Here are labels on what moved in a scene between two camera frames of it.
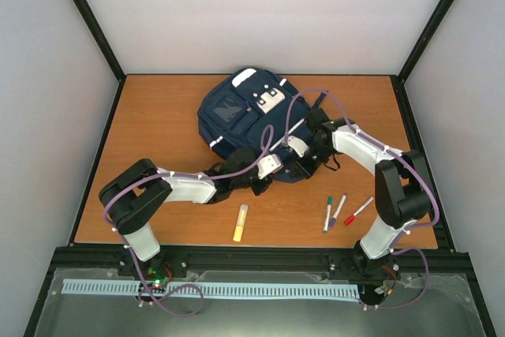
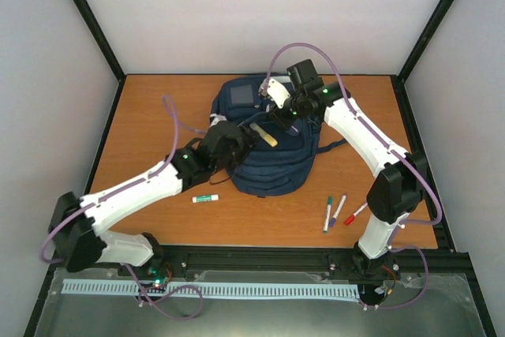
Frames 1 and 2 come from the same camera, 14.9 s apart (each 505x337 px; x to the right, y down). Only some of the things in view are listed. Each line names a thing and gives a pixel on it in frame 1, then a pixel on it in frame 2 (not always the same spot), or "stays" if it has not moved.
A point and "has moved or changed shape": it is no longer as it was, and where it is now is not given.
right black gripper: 308,171 → 284,121
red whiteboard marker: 349,220 stays
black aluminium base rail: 439,266 stays
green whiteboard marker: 327,215 stays
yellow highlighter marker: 240,222 → 271,140
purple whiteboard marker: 333,219 stays
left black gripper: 258,189 → 247,143
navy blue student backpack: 251,109 has moved or changed shape
